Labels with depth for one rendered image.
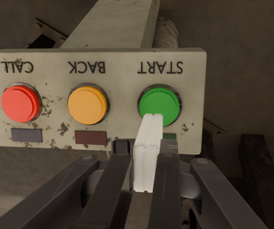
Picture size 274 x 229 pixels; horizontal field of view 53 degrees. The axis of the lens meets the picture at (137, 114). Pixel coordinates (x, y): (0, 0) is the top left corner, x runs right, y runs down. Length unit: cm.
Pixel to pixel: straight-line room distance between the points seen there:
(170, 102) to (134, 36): 12
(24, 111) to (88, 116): 7
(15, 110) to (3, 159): 116
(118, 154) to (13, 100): 18
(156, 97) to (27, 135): 15
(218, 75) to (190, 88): 69
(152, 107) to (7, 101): 15
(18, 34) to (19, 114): 72
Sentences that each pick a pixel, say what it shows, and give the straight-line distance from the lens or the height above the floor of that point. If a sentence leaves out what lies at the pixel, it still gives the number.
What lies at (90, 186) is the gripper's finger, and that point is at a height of 74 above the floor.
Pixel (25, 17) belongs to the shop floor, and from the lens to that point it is 99.
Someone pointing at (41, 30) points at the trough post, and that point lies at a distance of 97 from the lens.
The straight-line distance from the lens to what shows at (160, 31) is 76.
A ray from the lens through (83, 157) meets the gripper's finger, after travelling 16.
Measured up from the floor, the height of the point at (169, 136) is 61.
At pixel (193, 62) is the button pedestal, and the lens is 28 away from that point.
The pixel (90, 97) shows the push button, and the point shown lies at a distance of 28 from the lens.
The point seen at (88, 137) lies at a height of 61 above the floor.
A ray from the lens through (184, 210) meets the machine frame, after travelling 137.
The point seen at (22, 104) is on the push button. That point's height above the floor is 61.
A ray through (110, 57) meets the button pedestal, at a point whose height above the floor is 58.
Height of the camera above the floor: 83
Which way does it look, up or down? 52 degrees down
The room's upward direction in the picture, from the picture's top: 169 degrees counter-clockwise
